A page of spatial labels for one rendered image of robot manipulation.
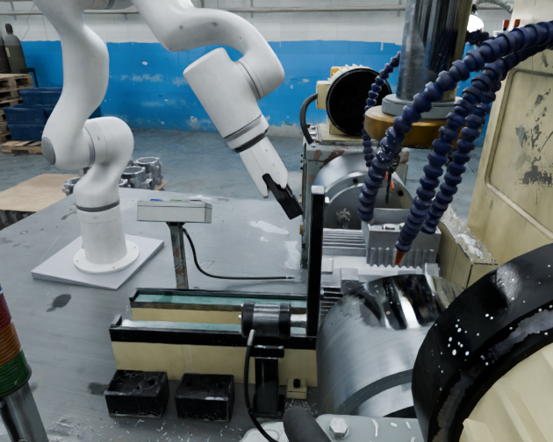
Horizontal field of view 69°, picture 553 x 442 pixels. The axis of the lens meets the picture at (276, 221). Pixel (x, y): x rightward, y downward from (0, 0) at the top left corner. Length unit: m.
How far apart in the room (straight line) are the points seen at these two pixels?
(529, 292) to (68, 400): 0.86
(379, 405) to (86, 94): 0.93
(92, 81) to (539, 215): 0.96
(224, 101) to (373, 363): 0.47
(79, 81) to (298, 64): 5.32
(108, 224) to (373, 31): 5.30
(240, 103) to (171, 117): 6.35
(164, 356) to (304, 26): 5.68
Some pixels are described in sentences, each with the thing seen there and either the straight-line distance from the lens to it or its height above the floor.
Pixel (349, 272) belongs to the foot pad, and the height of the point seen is 1.08.
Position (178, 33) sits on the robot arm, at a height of 1.45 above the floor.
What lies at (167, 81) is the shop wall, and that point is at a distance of 6.98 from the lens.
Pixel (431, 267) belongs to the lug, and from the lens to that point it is 0.74.
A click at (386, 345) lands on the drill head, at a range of 0.46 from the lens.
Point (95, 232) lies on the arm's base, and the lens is 1.26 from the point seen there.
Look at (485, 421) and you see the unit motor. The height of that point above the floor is 1.30.
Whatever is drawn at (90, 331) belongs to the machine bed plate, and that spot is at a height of 0.80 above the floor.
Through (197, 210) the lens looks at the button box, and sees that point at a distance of 0.99.
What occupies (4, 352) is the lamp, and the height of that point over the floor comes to 1.09.
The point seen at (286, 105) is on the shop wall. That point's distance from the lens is 6.36.
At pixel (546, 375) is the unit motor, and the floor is 1.33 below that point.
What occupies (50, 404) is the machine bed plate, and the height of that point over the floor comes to 0.80.
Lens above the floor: 1.45
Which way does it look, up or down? 25 degrees down
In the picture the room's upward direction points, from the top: straight up
